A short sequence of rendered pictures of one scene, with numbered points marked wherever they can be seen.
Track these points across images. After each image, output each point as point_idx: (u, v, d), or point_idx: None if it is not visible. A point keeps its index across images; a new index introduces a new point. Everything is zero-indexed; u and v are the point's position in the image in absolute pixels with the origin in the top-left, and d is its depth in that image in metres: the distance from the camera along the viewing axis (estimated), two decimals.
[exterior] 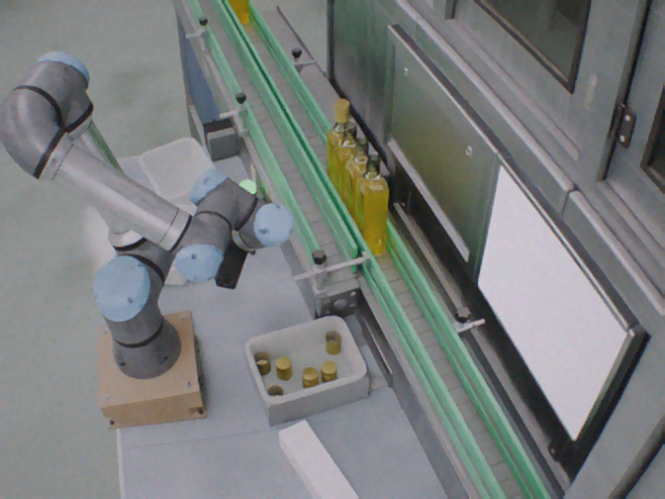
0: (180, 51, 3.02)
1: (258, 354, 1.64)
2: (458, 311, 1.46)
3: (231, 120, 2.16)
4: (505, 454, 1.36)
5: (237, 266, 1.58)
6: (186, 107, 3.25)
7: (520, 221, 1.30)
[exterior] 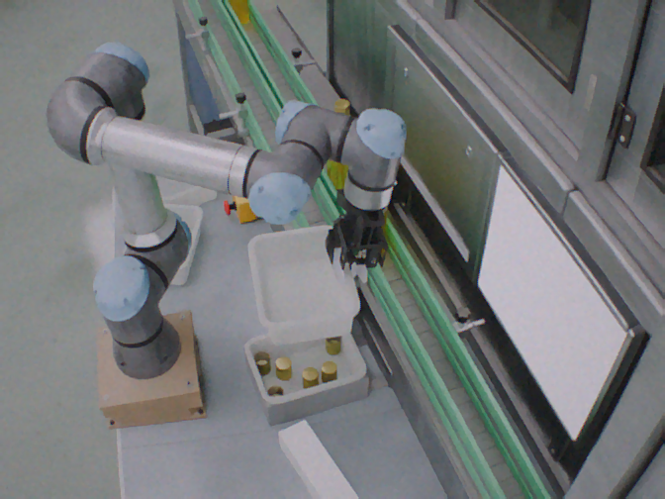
0: (180, 51, 3.02)
1: (258, 354, 1.64)
2: (458, 311, 1.46)
3: (231, 120, 2.16)
4: (505, 454, 1.36)
5: None
6: (186, 107, 3.25)
7: (520, 221, 1.30)
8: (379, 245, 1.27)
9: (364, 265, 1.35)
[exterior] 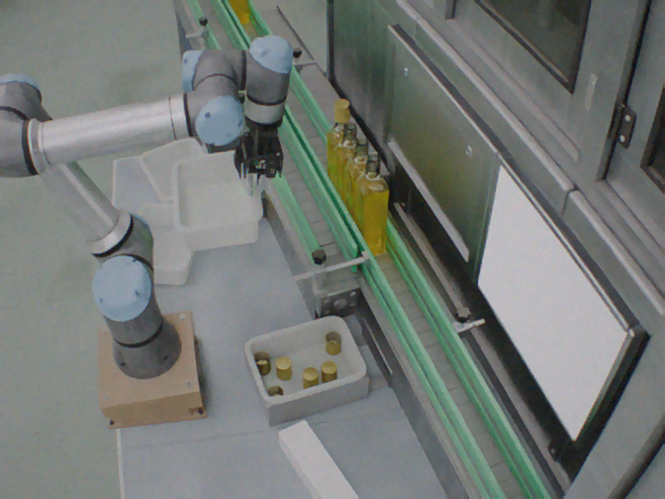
0: (180, 51, 3.02)
1: (258, 354, 1.64)
2: (458, 311, 1.46)
3: None
4: (505, 454, 1.36)
5: None
6: None
7: (520, 221, 1.30)
8: (276, 155, 1.43)
9: (267, 178, 1.50)
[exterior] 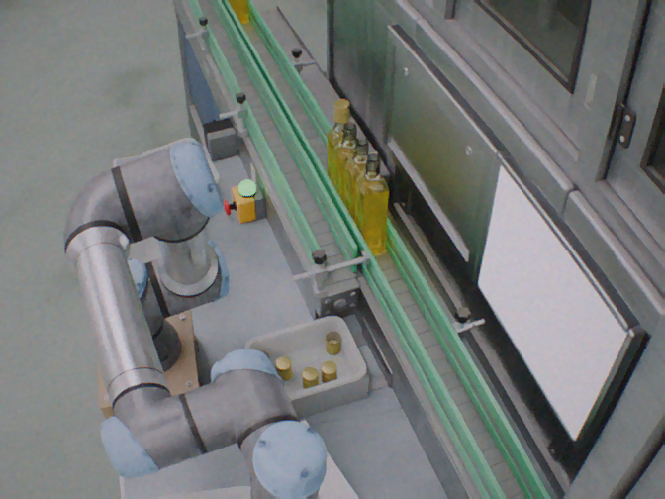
0: (180, 51, 3.02)
1: None
2: (458, 311, 1.46)
3: (231, 120, 2.16)
4: (505, 454, 1.36)
5: None
6: (186, 107, 3.25)
7: (520, 221, 1.30)
8: None
9: None
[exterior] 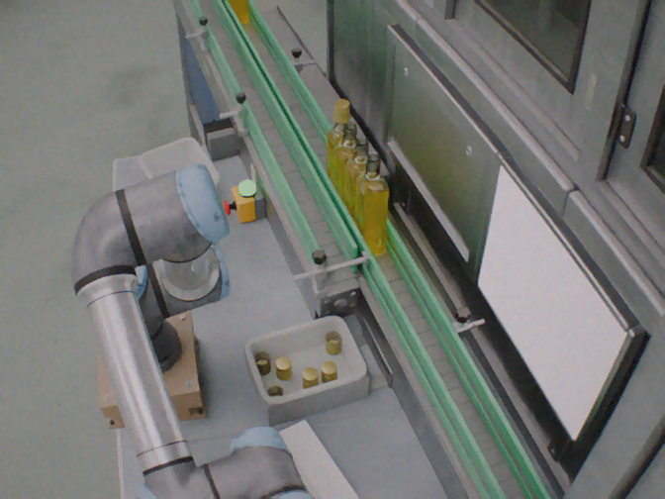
0: (180, 51, 3.02)
1: (258, 354, 1.64)
2: (458, 311, 1.46)
3: (231, 120, 2.16)
4: (505, 454, 1.36)
5: None
6: (186, 107, 3.25)
7: (520, 221, 1.30)
8: None
9: None
